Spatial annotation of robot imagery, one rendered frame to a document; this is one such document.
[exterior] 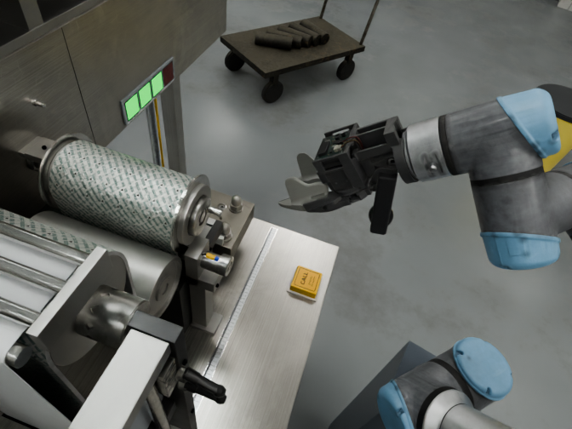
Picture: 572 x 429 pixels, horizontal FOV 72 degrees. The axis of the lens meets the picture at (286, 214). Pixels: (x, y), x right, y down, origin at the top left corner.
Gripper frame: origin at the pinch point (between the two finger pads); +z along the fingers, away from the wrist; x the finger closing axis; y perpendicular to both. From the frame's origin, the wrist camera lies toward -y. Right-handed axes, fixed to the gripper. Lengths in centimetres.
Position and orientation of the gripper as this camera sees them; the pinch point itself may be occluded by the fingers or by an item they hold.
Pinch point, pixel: (292, 196)
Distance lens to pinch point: 62.5
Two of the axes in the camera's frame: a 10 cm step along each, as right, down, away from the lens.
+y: -5.0, -7.0, -5.1
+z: -8.1, 1.7, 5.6
